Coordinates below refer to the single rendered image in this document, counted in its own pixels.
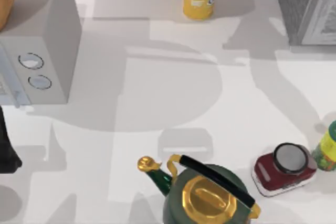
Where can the green and yellow jar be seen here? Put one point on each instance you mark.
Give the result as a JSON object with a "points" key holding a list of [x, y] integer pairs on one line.
{"points": [[326, 150]]}

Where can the green and gold kettle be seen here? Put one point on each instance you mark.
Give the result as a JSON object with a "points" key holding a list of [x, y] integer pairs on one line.
{"points": [[204, 197]]}

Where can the dark red jar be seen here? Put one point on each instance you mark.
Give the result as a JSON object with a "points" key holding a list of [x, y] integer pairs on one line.
{"points": [[278, 174]]}

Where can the grey cabinet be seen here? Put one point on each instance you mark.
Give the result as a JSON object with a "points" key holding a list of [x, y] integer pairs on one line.
{"points": [[307, 6]]}

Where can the round microwave knob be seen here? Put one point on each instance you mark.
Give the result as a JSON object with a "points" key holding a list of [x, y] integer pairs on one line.
{"points": [[40, 81], [30, 61]]}

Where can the pale microwave oven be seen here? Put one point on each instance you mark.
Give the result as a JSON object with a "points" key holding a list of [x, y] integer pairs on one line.
{"points": [[55, 51]]}

